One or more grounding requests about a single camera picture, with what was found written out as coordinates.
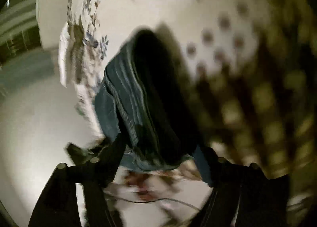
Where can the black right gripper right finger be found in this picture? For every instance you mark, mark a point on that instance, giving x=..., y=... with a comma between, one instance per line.
x=241, y=195

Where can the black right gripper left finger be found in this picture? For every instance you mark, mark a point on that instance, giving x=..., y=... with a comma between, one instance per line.
x=57, y=204

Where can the dark blue denim pants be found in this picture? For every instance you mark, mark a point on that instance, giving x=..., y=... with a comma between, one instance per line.
x=140, y=98

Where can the floral cream bed blanket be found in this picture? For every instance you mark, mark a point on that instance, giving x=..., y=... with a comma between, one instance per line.
x=246, y=67

